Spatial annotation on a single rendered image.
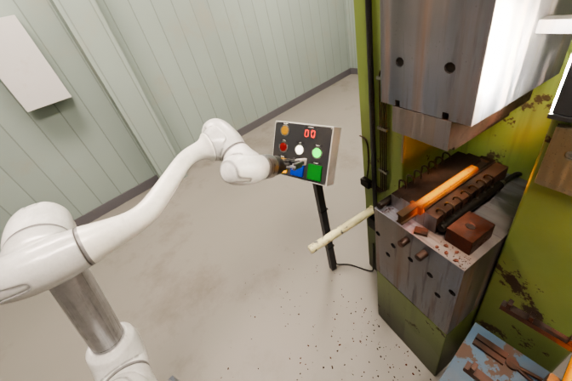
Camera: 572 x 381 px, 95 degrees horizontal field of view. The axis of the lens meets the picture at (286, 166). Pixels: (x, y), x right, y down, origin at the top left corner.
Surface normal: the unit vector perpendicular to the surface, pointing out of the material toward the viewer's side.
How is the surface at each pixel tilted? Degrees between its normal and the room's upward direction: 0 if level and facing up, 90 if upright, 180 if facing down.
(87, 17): 90
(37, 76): 90
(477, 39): 90
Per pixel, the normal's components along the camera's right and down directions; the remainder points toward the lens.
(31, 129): 0.66, 0.30
